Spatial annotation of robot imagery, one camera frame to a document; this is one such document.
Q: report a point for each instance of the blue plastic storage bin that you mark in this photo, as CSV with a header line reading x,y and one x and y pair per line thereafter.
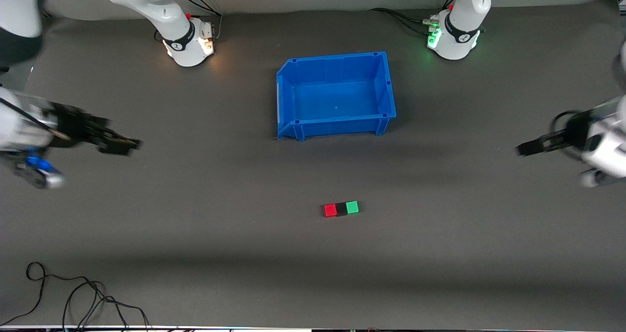
x,y
337,97

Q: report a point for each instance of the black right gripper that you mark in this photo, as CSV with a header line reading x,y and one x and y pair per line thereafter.
x,y
71,125

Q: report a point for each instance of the small black cube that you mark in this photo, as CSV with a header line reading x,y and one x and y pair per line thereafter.
x,y
342,209

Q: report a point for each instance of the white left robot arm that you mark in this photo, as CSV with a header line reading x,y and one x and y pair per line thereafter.
x,y
462,24

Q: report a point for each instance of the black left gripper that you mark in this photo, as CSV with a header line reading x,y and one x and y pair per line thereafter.
x,y
571,133

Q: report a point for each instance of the small green cube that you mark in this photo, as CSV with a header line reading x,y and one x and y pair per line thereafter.
x,y
352,207

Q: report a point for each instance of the small red cube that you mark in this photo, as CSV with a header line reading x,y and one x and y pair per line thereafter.
x,y
330,210

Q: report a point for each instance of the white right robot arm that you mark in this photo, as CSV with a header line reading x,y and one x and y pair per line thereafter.
x,y
166,14

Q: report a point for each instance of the dark grey table mat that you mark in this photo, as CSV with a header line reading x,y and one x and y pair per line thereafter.
x,y
313,263

